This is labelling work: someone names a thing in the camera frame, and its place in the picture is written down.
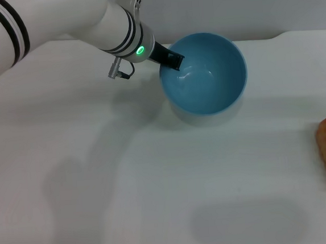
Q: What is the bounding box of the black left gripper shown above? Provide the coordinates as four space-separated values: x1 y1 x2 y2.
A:
147 39 187 73

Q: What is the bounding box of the blue bowl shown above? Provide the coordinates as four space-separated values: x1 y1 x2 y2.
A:
155 28 251 119

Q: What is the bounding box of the silver plug with black cable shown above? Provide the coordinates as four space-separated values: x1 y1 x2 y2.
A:
105 56 136 81

